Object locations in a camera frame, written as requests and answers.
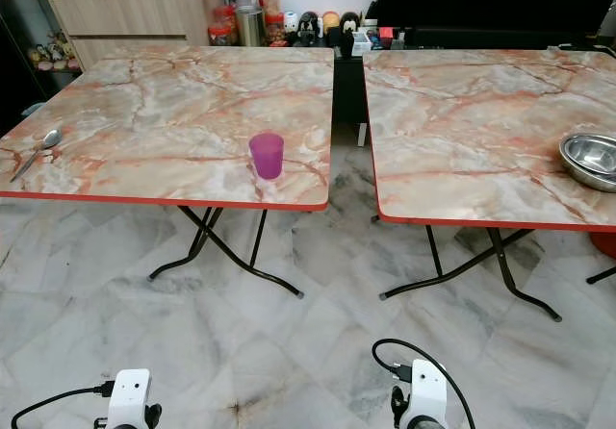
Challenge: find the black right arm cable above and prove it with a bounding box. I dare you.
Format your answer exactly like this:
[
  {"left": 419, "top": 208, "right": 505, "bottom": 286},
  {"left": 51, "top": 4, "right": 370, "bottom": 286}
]
[{"left": 372, "top": 339, "right": 477, "bottom": 429}]

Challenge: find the light wooden cabinet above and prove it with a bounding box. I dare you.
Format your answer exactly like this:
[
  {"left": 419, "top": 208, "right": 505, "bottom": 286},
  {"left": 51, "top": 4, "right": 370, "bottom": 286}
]
[{"left": 46, "top": 0, "right": 224, "bottom": 70}]

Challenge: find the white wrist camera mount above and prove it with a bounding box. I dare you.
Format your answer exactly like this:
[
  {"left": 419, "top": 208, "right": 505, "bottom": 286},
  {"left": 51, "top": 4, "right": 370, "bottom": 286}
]
[
  {"left": 107, "top": 368, "right": 152, "bottom": 429},
  {"left": 406, "top": 358, "right": 449, "bottom": 429}
]

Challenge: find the dark display shelf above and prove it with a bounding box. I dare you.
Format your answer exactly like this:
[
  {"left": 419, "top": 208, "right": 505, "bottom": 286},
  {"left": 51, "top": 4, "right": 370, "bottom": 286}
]
[{"left": 0, "top": 0, "right": 80, "bottom": 76}]

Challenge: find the steel spoon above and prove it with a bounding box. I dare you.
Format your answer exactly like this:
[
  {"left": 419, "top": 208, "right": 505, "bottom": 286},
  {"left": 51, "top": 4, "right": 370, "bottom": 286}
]
[{"left": 11, "top": 128, "right": 63, "bottom": 183}]

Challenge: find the steel tumbler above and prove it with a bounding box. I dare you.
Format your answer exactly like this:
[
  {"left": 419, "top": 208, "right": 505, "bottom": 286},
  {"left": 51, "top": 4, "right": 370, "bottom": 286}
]
[{"left": 237, "top": 8, "right": 265, "bottom": 47}]

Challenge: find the black figurine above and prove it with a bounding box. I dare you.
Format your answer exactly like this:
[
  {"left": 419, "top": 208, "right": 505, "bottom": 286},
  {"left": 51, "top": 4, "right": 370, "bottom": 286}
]
[{"left": 337, "top": 12, "right": 360, "bottom": 59}]

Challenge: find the dark round figurine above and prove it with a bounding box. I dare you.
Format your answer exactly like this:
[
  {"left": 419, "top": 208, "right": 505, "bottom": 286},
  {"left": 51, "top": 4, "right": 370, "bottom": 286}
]
[{"left": 298, "top": 11, "right": 321, "bottom": 41}]

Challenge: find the red plastic object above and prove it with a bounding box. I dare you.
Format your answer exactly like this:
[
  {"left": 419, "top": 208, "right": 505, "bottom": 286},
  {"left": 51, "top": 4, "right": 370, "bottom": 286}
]
[{"left": 587, "top": 230, "right": 616, "bottom": 261}]

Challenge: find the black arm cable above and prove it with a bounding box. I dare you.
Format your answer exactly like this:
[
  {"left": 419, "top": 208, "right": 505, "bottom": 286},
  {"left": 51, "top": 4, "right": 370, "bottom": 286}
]
[
  {"left": 372, "top": 339, "right": 477, "bottom": 429},
  {"left": 12, "top": 381, "right": 116, "bottom": 429}
]

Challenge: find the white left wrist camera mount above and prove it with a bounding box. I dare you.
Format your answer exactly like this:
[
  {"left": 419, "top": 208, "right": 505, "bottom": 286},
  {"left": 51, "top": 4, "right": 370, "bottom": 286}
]
[{"left": 107, "top": 368, "right": 152, "bottom": 429}]

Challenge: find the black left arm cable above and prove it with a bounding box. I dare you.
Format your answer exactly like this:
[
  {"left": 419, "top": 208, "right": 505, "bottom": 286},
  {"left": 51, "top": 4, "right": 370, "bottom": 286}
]
[{"left": 12, "top": 381, "right": 116, "bottom": 429}]

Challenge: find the marble-pattern folding table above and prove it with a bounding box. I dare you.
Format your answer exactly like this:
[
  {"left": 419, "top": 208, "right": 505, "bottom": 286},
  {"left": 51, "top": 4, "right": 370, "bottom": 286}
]
[
  {"left": 363, "top": 49, "right": 616, "bottom": 323},
  {"left": 0, "top": 44, "right": 336, "bottom": 300}
]

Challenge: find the purple plastic cup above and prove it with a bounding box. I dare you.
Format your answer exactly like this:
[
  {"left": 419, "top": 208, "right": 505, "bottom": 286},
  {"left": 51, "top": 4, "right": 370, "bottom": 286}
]
[{"left": 248, "top": 133, "right": 285, "bottom": 180}]

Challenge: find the large steel bowl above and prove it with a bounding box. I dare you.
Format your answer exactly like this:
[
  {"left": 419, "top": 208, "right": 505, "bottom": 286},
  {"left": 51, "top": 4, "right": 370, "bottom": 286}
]
[{"left": 558, "top": 133, "right": 616, "bottom": 193}]

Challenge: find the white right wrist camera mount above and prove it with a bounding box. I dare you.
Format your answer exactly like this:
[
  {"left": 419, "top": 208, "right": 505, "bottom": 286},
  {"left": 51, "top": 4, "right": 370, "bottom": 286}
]
[{"left": 406, "top": 358, "right": 449, "bottom": 429}]

